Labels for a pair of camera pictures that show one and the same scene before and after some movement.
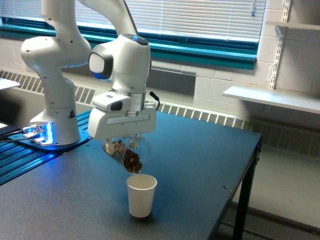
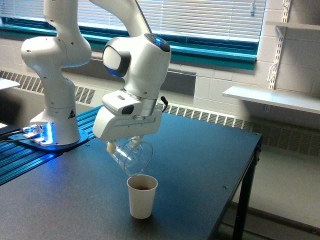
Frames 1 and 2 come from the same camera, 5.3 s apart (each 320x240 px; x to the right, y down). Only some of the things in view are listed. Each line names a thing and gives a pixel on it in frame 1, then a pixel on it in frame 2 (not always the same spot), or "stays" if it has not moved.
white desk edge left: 5,83 stays
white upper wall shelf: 297,25 stays
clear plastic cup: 133,153 stays
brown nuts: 132,162 → 143,186
